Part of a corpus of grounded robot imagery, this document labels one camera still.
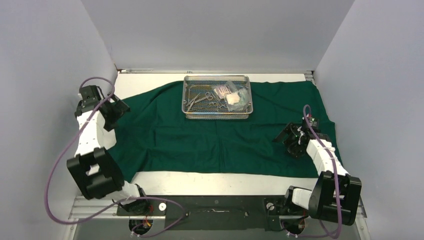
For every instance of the steel forceps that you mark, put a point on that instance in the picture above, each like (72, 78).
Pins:
(191, 102)

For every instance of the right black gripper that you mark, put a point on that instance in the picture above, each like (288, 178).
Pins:
(291, 129)

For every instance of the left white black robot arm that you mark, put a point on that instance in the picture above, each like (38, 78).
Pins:
(93, 168)

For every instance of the steel surgical scissors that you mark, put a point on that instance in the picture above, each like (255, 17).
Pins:
(208, 96)

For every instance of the clear gauze packet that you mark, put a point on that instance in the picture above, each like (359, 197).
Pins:
(237, 100)

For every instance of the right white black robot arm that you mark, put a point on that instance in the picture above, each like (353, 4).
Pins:
(336, 194)

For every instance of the metal wire mesh tray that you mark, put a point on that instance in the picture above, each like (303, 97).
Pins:
(216, 109)

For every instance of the dark green surgical cloth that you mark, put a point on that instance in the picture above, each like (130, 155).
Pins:
(156, 136)

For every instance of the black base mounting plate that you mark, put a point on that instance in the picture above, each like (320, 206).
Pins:
(216, 213)

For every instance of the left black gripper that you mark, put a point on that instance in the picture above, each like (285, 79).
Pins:
(119, 108)

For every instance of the aluminium right side rail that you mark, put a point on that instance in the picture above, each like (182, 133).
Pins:
(309, 76)

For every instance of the aluminium front frame rail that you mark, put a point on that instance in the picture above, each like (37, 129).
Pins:
(83, 208)

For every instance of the clear packet pink contents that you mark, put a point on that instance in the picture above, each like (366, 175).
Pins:
(223, 89)

